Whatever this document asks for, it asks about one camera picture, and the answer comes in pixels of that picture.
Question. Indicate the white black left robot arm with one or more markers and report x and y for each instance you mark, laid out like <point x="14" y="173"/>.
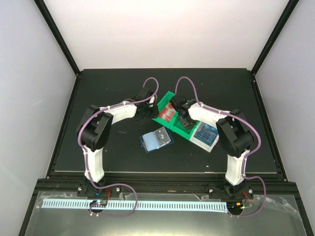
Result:
<point x="94" y="128"/>

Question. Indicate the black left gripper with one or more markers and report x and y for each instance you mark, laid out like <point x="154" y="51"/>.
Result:
<point x="153" y="114"/>

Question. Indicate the red white card stack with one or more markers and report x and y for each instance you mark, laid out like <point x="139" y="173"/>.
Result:
<point x="167" y="113"/>

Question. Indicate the black card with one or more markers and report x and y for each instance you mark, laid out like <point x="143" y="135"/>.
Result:
<point x="162" y="136"/>

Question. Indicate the green plastic bin left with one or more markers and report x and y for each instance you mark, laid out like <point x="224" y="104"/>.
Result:
<point x="166" y="99"/>

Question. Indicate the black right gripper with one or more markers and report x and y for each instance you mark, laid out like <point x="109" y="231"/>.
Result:
<point x="185" y="123"/>

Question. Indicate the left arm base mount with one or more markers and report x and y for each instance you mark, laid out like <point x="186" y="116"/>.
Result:
<point x="98" y="190"/>

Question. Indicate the left frame post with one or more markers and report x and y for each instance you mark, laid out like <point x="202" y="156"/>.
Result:
<point x="42" y="7"/>

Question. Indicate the small circuit board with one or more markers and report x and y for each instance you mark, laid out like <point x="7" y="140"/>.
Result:
<point x="98" y="203"/>

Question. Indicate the black aluminium frame rail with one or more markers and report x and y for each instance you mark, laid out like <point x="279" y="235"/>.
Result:
<point x="164" y="183"/>

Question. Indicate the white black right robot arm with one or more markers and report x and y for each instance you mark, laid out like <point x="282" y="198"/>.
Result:
<point x="238" y="138"/>

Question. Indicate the blue leather card holder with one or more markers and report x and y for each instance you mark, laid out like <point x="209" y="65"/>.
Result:
<point x="149" y="141"/>

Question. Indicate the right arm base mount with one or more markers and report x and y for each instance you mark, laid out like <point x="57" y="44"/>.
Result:
<point x="225" y="191"/>

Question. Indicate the blue card stack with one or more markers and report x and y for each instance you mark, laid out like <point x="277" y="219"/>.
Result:
<point x="206" y="134"/>

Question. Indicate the green plastic bin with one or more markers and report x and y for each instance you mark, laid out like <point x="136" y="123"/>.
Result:
<point x="166" y="99"/>
<point x="177" y="127"/>

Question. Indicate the frame post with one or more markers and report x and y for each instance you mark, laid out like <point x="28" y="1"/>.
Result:
<point x="279" y="26"/>
<point x="42" y="7"/>

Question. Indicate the clear plastic bin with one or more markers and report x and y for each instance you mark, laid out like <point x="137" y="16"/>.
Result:
<point x="201" y="144"/>

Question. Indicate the white slotted cable duct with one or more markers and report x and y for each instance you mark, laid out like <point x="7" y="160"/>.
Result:
<point x="137" y="205"/>

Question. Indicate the green plastic bin middle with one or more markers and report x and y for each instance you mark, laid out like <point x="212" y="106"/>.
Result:
<point x="177" y="127"/>

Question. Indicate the right frame post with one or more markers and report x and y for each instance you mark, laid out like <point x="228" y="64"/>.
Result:
<point x="279" y="26"/>

